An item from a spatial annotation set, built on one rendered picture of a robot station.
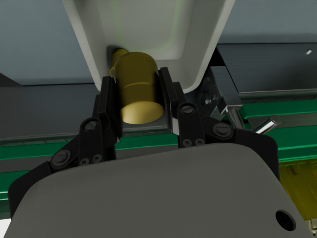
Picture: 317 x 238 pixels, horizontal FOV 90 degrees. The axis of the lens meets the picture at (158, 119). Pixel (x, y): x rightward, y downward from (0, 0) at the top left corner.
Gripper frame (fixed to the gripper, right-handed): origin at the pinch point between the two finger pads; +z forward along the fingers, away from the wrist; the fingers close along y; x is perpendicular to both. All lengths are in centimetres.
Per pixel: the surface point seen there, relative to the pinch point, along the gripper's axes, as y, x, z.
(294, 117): 23.2, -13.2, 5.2
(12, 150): -25.7, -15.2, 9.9
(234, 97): 12.9, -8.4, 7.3
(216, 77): 12.0, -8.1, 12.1
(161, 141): 1.6, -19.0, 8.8
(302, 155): 27.5, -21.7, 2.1
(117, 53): -3.4, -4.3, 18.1
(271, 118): 12.5, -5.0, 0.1
